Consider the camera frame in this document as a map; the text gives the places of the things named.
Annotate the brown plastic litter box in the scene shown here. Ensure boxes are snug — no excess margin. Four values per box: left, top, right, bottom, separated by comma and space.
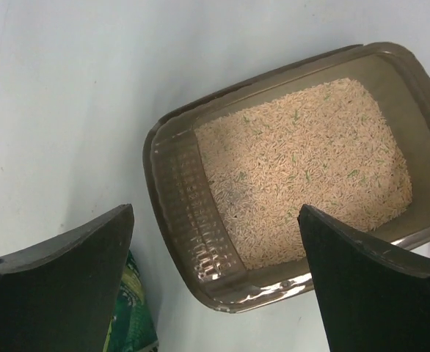
142, 43, 430, 313

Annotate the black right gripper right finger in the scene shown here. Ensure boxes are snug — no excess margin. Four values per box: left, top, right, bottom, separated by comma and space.
298, 205, 430, 351

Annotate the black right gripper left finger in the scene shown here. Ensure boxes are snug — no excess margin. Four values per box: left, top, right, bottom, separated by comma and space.
0, 205, 134, 351

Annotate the green litter bag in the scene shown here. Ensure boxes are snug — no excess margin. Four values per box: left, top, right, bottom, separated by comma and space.
103, 254, 159, 352

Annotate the beige cat litter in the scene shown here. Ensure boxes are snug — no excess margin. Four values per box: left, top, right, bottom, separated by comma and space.
194, 78, 412, 270

